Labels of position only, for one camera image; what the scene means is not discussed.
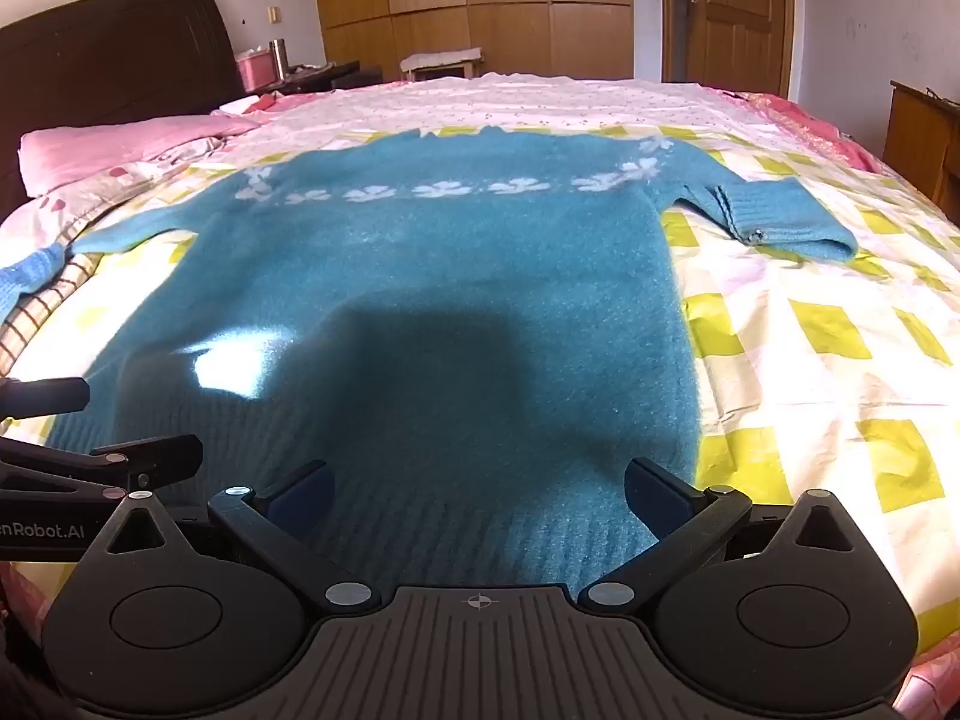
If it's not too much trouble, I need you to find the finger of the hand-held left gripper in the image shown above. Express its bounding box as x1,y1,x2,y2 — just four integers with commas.
0,433,204,501
0,377,92,419

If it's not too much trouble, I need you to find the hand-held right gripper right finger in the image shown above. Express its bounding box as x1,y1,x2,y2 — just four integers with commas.
576,456,887,612

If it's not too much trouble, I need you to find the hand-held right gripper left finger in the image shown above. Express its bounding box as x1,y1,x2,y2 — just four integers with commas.
75,457,383,612

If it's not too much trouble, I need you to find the teal flower-patterned sweater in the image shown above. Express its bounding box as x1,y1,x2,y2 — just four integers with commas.
41,126,860,601

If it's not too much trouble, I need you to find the brown plaid sheet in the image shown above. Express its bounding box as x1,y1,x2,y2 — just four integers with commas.
0,255,98,372

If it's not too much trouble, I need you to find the light blue cloth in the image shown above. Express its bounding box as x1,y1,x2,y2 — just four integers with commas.
0,244,68,316

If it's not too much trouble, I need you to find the pink heart-print quilt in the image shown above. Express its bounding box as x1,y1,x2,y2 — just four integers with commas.
0,154,248,271

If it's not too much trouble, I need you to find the yellow checked bed sheet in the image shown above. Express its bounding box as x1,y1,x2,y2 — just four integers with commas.
0,124,960,653

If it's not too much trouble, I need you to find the pink pillow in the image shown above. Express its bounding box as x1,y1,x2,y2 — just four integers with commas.
19,114,260,200

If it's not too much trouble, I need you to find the dark wooden headboard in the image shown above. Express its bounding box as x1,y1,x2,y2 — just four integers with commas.
0,0,248,218

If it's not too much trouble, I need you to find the pink box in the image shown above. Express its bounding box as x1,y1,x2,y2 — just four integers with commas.
236,46,278,95

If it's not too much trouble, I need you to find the pink patterned bedspread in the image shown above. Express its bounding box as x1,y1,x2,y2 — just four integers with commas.
705,86,886,173

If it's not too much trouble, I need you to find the white cherry-print bed sheet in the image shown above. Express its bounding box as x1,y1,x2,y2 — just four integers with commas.
214,73,758,166

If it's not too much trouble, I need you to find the dark nightstand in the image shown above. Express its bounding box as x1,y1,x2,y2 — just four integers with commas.
255,60,383,97

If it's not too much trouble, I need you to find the wooden cabinet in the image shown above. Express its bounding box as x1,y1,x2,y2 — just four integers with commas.
883,80,960,222

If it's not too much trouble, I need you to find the small wooden stool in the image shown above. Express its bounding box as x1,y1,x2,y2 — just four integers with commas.
399,47,485,82

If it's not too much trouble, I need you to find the wooden door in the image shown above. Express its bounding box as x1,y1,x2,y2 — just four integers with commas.
664,0,794,98

